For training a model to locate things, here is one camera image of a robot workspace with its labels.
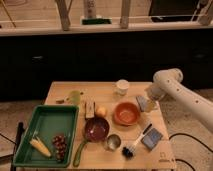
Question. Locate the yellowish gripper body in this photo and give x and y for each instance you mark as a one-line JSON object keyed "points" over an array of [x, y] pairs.
{"points": [[150, 105]]}

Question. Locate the grey blue towel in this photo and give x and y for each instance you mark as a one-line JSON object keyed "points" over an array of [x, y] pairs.
{"points": [[142, 102]]}

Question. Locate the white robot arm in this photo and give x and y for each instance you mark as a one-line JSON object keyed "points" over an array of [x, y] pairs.
{"points": [[169, 82]]}

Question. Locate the orange bowl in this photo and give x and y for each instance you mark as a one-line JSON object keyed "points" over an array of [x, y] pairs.
{"points": [[126, 113]]}

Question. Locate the blue sponge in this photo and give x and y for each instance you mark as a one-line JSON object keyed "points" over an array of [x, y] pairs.
{"points": [[151, 139]]}

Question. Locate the white cup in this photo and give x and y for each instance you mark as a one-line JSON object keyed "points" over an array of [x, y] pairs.
{"points": [[122, 87]]}

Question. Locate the yellow apple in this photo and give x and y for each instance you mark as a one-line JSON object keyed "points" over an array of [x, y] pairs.
{"points": [[101, 111]]}

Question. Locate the small metal cup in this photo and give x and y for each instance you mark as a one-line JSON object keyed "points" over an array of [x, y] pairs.
{"points": [[112, 142]]}

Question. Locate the dish brush black bristles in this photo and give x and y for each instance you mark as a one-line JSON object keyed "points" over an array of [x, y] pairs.
{"points": [[128, 151]]}

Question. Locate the brown wooden block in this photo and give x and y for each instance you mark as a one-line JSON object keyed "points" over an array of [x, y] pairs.
{"points": [[89, 109]]}

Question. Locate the small brown food piece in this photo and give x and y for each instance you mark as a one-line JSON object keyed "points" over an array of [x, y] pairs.
{"points": [[60, 101]]}

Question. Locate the bunch of red grapes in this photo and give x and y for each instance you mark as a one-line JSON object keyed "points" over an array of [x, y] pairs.
{"points": [[59, 143]]}

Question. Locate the green plastic tray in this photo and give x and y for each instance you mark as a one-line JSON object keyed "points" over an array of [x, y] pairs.
{"points": [[46, 122]]}

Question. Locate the green base white stand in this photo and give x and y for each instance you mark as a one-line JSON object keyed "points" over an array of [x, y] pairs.
{"points": [[90, 15]]}

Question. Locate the yellow corn cob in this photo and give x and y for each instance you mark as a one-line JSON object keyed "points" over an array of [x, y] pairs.
{"points": [[40, 146]]}

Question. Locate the green handled utensil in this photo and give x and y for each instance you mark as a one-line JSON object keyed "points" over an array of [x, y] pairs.
{"points": [[77, 157]]}

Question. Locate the black chair frame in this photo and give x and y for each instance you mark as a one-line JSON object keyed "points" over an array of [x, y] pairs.
{"points": [[8, 158]]}

